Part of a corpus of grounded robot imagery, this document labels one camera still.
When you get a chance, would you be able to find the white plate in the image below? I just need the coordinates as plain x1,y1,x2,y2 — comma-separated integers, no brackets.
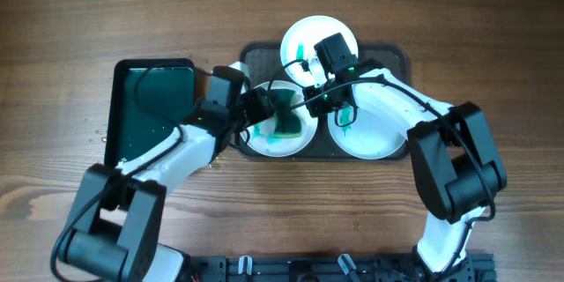
241,80,318,158
280,15,359,87

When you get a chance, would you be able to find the green yellow sponge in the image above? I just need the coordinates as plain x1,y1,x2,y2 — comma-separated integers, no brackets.
271,89,302,138

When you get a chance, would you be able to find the pale blue plate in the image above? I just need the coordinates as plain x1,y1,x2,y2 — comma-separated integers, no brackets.
327,107,405,160

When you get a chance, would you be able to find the white plate top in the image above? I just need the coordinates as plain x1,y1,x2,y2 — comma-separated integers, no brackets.
280,15,359,87

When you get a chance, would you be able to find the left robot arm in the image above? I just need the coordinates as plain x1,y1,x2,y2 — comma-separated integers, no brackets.
49,66,273,281

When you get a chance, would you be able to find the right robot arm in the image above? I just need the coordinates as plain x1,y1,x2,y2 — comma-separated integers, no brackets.
303,66,507,280

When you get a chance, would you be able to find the black serving tray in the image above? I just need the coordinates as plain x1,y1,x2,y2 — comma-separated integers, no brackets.
240,41,411,161

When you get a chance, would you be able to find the black water basin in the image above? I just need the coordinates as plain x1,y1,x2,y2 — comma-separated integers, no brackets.
104,58,195,167

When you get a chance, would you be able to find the right black cable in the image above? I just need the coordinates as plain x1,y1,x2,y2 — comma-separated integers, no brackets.
266,57,499,274

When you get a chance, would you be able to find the black cable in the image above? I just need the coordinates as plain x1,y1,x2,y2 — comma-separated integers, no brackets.
48,62,212,282
266,57,499,274

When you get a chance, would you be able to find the left black cable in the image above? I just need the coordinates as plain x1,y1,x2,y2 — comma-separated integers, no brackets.
48,62,212,282

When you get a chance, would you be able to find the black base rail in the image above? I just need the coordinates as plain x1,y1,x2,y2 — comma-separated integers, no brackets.
181,254,498,282

